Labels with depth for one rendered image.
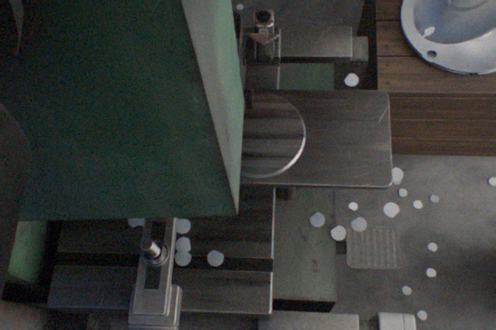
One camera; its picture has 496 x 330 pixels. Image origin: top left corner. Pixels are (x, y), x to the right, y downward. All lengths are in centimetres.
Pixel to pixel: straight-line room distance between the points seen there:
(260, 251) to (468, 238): 89
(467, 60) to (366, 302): 63
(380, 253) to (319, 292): 54
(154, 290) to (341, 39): 53
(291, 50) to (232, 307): 45
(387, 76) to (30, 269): 85
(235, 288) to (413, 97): 71
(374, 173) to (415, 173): 87
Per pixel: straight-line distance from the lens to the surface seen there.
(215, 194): 36
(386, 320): 84
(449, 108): 137
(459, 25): 127
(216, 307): 76
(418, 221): 155
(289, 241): 83
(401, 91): 129
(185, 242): 78
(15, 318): 88
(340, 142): 74
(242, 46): 60
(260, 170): 71
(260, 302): 75
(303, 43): 97
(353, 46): 100
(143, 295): 72
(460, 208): 159
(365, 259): 133
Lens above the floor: 145
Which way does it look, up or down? 68 degrees down
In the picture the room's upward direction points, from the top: 9 degrees counter-clockwise
